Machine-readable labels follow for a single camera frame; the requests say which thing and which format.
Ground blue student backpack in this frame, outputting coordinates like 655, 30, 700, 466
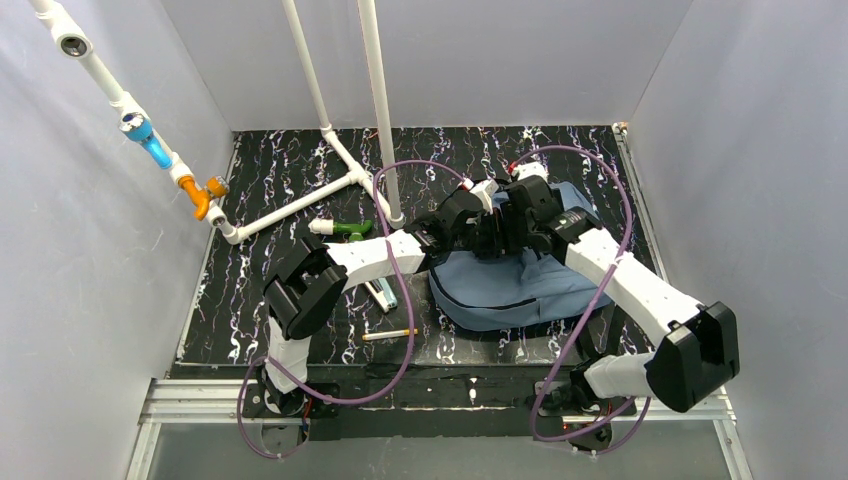
427, 180, 614, 333

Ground white yellow marker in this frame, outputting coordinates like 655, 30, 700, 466
362, 328, 418, 342

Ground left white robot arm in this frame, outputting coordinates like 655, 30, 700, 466
262, 180, 499, 395

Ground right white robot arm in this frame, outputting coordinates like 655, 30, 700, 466
502, 175, 740, 413

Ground white blue stapler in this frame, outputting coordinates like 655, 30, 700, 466
364, 278, 398, 313

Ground green white pipe fitting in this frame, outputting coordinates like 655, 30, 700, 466
308, 218, 373, 242

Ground orange pipe valve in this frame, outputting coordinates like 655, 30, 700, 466
177, 175, 229, 221

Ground blue pipe valve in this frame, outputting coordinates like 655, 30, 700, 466
118, 112, 173, 170

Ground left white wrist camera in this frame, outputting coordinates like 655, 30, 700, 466
460, 178, 499, 214

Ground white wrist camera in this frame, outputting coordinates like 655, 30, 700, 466
508, 161, 549, 182
460, 178, 499, 214

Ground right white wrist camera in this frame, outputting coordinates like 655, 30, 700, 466
508, 161, 549, 182

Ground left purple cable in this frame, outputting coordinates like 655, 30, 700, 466
235, 158, 475, 462

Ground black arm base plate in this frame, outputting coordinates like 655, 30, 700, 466
241, 364, 625, 441

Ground aluminium rail frame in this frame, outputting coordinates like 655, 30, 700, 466
122, 377, 757, 480

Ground white PVC pipe frame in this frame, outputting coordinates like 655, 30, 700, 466
26, 0, 407, 246

